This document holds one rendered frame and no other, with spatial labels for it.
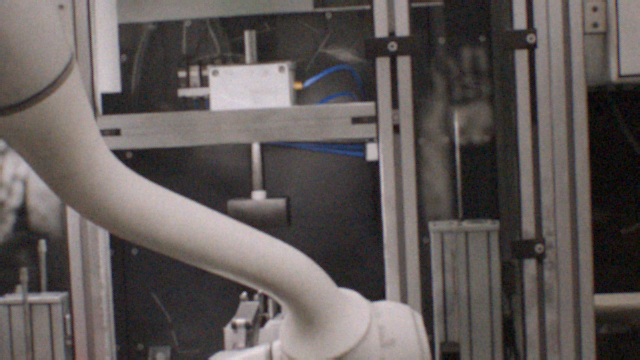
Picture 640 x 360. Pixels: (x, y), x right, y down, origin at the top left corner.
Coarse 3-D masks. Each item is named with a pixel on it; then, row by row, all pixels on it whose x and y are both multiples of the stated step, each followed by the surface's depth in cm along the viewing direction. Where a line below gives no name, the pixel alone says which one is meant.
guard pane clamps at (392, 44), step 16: (512, 32) 160; (528, 32) 159; (368, 48) 161; (384, 48) 161; (400, 48) 161; (416, 48) 161; (512, 48) 160; (528, 48) 160; (512, 240) 161; (528, 240) 161; (544, 240) 161; (512, 256) 161; (528, 256) 161; (544, 256) 161
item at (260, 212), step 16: (256, 144) 184; (256, 160) 184; (256, 176) 184; (256, 192) 184; (240, 208) 182; (256, 208) 182; (272, 208) 182; (288, 208) 185; (256, 224) 182; (272, 224) 182; (288, 224) 184
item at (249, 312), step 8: (240, 304) 165; (248, 304) 165; (256, 304) 165; (240, 312) 162; (248, 312) 162; (256, 312) 163; (232, 320) 157; (248, 320) 157; (232, 328) 157; (248, 328) 157
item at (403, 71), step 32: (384, 0) 161; (384, 32) 161; (384, 64) 162; (384, 96) 162; (384, 128) 162; (384, 160) 162; (384, 192) 162; (416, 192) 162; (384, 224) 163; (416, 224) 162; (96, 256) 166; (384, 256) 163; (416, 256) 163; (96, 288) 166; (416, 288) 163; (96, 320) 166; (96, 352) 167
